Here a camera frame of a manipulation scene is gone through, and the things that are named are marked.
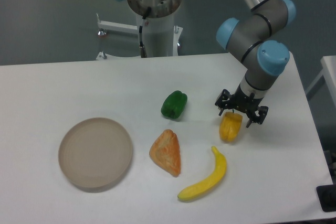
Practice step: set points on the yellow banana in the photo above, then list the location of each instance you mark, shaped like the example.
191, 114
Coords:
207, 184

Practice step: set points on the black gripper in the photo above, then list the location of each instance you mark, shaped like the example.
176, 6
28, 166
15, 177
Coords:
246, 99

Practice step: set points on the black device at table edge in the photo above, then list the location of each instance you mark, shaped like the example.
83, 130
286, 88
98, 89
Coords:
326, 195

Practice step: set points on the beige round plate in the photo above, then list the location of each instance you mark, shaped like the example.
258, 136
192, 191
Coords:
95, 154

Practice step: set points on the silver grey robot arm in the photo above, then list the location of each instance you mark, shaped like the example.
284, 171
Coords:
248, 41

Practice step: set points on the yellow bell pepper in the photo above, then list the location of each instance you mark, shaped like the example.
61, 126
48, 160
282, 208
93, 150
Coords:
230, 126

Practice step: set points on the orange pastry turnover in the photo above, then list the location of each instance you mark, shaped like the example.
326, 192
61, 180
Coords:
165, 152

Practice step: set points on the green bell pepper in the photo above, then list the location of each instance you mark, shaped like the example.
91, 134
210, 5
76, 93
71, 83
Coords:
174, 105

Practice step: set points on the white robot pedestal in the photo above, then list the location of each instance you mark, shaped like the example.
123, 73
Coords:
158, 35

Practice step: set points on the white side table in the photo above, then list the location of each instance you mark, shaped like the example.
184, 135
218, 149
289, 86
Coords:
325, 76

